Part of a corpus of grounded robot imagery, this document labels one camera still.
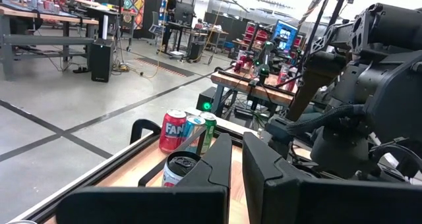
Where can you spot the black standing desk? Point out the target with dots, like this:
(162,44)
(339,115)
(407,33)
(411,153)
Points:
(178,26)

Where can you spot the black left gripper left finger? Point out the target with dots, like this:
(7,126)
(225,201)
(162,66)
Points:
(148,206)

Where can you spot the red Fanta can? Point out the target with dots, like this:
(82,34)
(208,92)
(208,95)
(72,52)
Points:
(172,131)

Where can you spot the black computer tower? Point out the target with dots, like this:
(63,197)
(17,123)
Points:
(101,61)

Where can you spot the green Sprite can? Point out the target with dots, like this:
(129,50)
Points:
(210,128)

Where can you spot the person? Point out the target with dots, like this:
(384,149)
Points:
(173,10)

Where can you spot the long wooden workbench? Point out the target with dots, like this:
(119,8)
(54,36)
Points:
(49,39)

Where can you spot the black storage cabinets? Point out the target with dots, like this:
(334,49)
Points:
(227,26)

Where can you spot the workbench with grey legs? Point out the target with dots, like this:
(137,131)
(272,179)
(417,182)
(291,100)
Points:
(250,89)

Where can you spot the distant red can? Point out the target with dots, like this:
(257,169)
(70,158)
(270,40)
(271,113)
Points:
(238,66)
(283,77)

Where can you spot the office chair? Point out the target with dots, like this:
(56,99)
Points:
(155,26)

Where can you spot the silver can black lid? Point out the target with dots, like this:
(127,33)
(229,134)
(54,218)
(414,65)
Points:
(179,169)

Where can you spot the black box green light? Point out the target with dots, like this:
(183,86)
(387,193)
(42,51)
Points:
(206,100)

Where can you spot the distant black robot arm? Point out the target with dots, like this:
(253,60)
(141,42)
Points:
(263,59)

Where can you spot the silver blue can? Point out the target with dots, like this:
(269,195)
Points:
(192,131)

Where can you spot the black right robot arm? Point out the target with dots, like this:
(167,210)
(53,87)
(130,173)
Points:
(379,95)

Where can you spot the blue screen monitor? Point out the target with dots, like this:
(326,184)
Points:
(285,34)

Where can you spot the colourful wall art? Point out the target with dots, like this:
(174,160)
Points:
(133,6)

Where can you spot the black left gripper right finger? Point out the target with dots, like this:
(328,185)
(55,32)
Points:
(313,204)

